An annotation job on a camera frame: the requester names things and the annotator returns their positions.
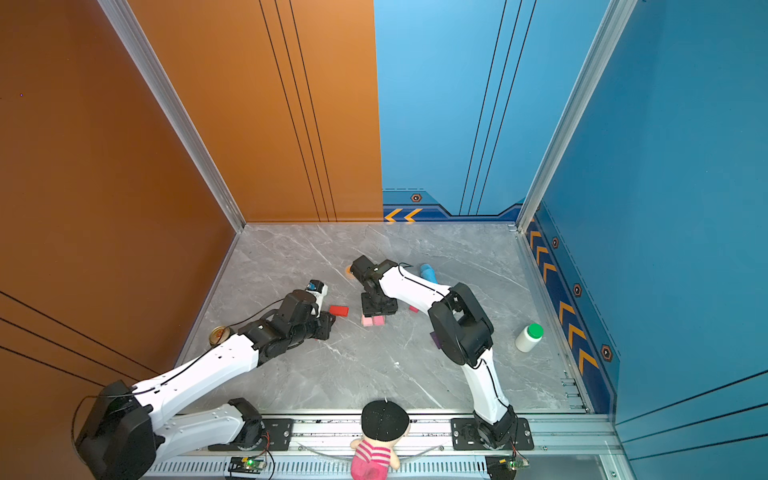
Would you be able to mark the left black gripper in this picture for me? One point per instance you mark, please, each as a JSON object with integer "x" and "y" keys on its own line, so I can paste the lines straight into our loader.
{"x": 326, "y": 324}

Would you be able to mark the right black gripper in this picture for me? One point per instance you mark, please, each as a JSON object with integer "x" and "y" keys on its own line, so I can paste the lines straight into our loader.
{"x": 390, "y": 309}

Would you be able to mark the red wood block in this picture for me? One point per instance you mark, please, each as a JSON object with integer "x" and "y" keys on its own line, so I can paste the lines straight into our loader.
{"x": 339, "y": 311}

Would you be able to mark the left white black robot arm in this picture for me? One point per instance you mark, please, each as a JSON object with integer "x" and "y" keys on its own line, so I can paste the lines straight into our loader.
{"x": 131, "y": 428}

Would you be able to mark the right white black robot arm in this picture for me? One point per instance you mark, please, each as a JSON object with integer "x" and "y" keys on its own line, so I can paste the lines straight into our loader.
{"x": 462, "y": 328}

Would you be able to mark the purple wood block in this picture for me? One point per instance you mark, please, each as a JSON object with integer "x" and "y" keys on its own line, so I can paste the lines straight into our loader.
{"x": 435, "y": 340}

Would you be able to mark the blue toy microphone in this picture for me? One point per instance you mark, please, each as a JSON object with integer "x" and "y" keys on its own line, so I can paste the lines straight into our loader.
{"x": 428, "y": 273}

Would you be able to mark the green gold tin can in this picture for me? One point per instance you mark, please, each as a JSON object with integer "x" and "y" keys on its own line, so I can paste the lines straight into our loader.
{"x": 219, "y": 335}

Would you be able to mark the doll with black hat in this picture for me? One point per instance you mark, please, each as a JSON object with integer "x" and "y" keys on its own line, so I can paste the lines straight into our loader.
{"x": 384, "y": 423}

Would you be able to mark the left green circuit board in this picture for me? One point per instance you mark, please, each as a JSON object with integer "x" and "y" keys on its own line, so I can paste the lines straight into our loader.
{"x": 248, "y": 467}

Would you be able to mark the white bottle green cap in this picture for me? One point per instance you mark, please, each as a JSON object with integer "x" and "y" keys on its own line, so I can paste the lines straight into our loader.
{"x": 529, "y": 337}

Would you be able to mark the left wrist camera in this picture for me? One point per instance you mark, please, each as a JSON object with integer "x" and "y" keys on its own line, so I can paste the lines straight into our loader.
{"x": 319, "y": 290}

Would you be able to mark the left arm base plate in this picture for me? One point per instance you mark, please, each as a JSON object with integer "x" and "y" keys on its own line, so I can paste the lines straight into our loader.
{"x": 267, "y": 434}

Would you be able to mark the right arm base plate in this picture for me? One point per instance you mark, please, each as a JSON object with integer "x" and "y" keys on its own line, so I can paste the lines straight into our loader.
{"x": 465, "y": 436}

